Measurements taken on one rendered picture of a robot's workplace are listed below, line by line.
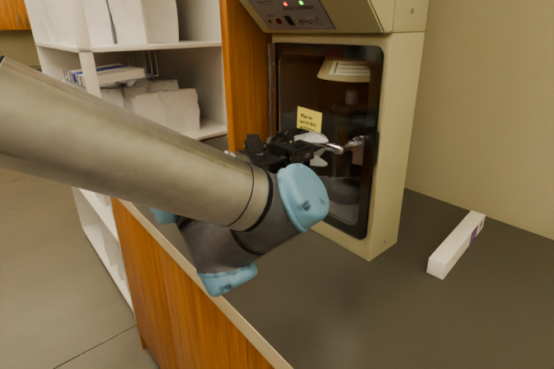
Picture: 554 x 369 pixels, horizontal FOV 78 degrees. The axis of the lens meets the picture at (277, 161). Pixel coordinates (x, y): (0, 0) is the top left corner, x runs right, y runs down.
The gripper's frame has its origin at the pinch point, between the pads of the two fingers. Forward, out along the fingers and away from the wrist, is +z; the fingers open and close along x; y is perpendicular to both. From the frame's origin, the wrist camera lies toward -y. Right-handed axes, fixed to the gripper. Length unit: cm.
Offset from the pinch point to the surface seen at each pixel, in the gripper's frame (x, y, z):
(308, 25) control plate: 22.5, -4.9, 1.5
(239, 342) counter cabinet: -39.5, -0.7, -21.4
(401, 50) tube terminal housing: 18.0, 10.8, 9.1
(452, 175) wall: -19, 8, 49
